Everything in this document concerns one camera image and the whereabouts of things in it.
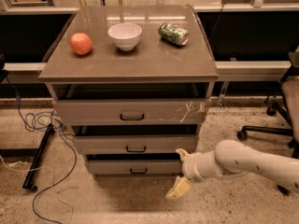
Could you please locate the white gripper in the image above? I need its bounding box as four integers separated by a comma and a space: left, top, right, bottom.
165, 148, 208, 201

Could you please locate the grey bottom drawer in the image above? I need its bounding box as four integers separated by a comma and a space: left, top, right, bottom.
85, 160, 180, 175

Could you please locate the grey drawer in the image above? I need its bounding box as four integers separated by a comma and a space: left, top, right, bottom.
53, 99, 210, 126
85, 160, 180, 175
73, 134, 197, 154

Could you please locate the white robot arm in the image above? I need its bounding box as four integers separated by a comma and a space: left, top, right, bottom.
165, 140, 299, 200

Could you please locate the grey top drawer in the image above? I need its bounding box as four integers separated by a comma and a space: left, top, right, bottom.
53, 99, 210, 126

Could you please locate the grey middle drawer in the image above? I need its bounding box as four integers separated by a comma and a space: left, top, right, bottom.
73, 134, 197, 154

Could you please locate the grey drawer cabinet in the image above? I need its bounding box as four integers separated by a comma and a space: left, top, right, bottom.
39, 6, 218, 163

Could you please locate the green soda can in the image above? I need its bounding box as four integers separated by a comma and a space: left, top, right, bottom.
158, 22, 189, 46

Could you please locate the black office chair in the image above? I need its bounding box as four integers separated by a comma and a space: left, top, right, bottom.
236, 51, 299, 196

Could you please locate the white bowl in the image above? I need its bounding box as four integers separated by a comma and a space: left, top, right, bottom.
107, 22, 142, 51

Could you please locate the black wheeled stand leg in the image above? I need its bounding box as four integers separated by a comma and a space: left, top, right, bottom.
0, 124, 55, 192

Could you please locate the red apple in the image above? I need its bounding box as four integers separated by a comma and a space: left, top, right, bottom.
70, 33, 93, 55

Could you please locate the white thin cable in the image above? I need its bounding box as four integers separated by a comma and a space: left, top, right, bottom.
0, 154, 78, 224

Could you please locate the blue cable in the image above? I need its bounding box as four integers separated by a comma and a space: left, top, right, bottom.
6, 75, 78, 224

